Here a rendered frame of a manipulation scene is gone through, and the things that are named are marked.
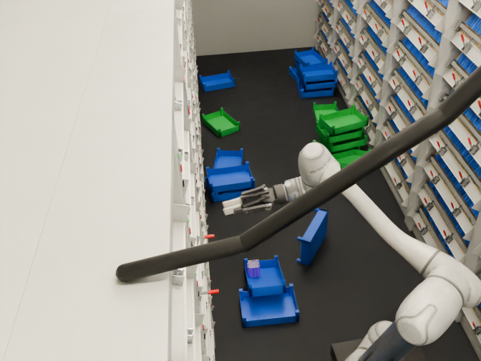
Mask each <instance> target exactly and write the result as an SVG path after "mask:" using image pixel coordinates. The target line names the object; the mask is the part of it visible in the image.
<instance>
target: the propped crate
mask: <svg viewBox="0 0 481 361"><path fill-rule="evenodd" d="M247 261H248V259H244V267H245V273H246V281H247V285H248V293H249V297H261V296H268V295H276V294H286V280H285V279H284V278H283V273H282V271H281V267H280V264H279V261H278V255H275V256H274V259H270V260H262V261H259V264H260V268H261V275H260V276H259V277H255V278H254V277H253V278H250V277H249V276H248V273H247Z"/></svg>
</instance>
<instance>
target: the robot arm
mask: <svg viewBox="0 0 481 361"><path fill-rule="evenodd" d="M298 169H299V173H300V175H301V176H300V177H297V178H293V179H290V180H285V181H284V185H283V184H282V183H281V184H278V185H274V186H273V188H267V187H266V184H264V185H262V186H260V187H257V188H254V189H251V190H249V191H244V192H242V193H241V196H240V197H238V198H234V199H232V200H229V201H224V202H222V203H223V207H224V209H223V212H224V214H225V216H226V215H229V214H232V213H240V212H244V214H245V215H250V214H254V213H260V212H265V211H267V212H271V207H272V206H273V205H275V204H278V205H282V204H285V203H287V201H289V203H290V202H292V201H294V200H295V199H297V198H298V197H299V196H301V195H303V194H304V193H306V192H307V191H309V190H311V189H312V188H313V187H315V186H317V185H318V184H320V183H321V182H323V181H324V180H326V179H327V178H329V177H330V176H332V175H333V174H335V173H337V172H338V171H340V170H341V169H340V163H339V162H338V161H337V160H336V159H335V158H334V157H333V156H332V154H330V152H329V151H328V149H327V148H326V147H325V146H324V145H322V144H321V143H309V144H307V145H306V146H305V147H304V148H303V149H302V150H301V152H300V153H299V156H298ZM341 194H343V195H344V196H345V197H346V198H347V199H348V200H349V201H350V202H351V203H352V205H353V206H354V207H355V208H356V209H357V210H358V212H359V213H360V214H361V215H362V216H363V217H364V218H365V219H366V220H367V222H368V223H369V224H370V225H371V226H372V228H373V229H374V230H375V231H376V232H377V233H378V234H379V235H380V236H381V237H382V238H383V239H384V240H385V241H386V242H387V243H388V244H389V245H390V246H391V247H392V248H393V249H394V250H395V251H397V252H398V253H399V254H400V255H401V256H402V257H403V258H404V259H405V260H407V261H408V262H409V263H410V264H411V265H412V266H413V267H414V268H415V269H416V270H417V272H418V273H419V274H421V275H422V276H423V277H424V278H425V280H424V281H423V282H422V283H420V284H419V285H418V286H417V287H416V288H415V289H414V290H413V291H412V292H411V293H410V294H409V295H408V296H407V297H406V298H405V300H404V301H403V302H402V303H401V305H400V307H399V308H398V310H397V313H396V317H395V320H394V322H389V321H380V322H377V323H376V324H374V325H373V326H371V327H370V329H369V331H368V333H367V335H366V336H365V338H364V339H363V340H362V342H361V344H360V345H359V346H358V347H357V349H356V350H355V351H354V352H353V353H352V354H351V355H349V356H348V357H347V358H346V359H345V361H403V360H404V357H405V356H406V355H407V354H408V353H410V352H411V351H412V350H413V349H414V348H415V347H416V346H423V345H428V344H430V343H433V342H434V341H436V340H437V339H438V338H439V337H440V336H441V335H442V334H443V333H444V332H445V331H446V330H447V329H448V327H449V326H450V325H451V324H452V323H453V322H454V320H455V318H456V317H457V315H458V314H459V311H460V310H461V308H462V307H466V308H473V307H475V306H477V305H478V304H479V303H480V302H481V281H480V280H479V278H478V277H477V276H476V275H475V274H474V273H473V272H472V271H471V270H470V269H468V268H467V267H466V266H465V265H464V264H462V263H460V262H459V261H458V260H456V259H455V258H453V257H451V256H449V255H447V254H446V253H444V252H442V251H440V250H438V249H436V248H434V247H432V246H429V245H427V244H424V243H422V242H421V241H418V240H416V239H414V238H412V237H411V236H409V235H407V234H405V233H404V232H403V231H401V230H400V229H399V228H398V227H397V226H395V225H394V224H393V223H392V222H391V221H390V220H389V219H388V217H387V216H386V215H385V214H384V213H383V212H382V211H381V210H380V209H379V208H378V207H377V206H376V205H375V203H374V202H373V201H372V200H371V199H370V198H369V197H368V196H367V195H366V194H365V193H364V192H363V190H362V189H360V187H358V185H357V184H355V185H353V186H352V187H350V188H348V189H347V190H345V191H344V192H342V193H341ZM249 201H253V202H251V203H247V204H246V205H242V204H243V202H249ZM261 201H262V202H261Z"/></svg>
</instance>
